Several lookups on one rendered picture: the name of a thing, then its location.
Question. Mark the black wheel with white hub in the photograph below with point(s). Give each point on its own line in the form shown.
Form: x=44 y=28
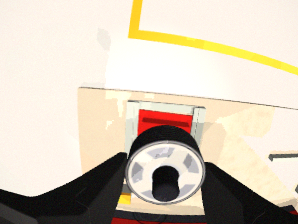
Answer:
x=164 y=145

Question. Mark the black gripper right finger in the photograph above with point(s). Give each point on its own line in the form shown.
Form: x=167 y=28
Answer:
x=226 y=201

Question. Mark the yellow rectangular outline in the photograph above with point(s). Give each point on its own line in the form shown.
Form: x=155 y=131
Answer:
x=134 y=33

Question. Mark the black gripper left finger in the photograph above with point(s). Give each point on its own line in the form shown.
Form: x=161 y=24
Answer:
x=90 y=199

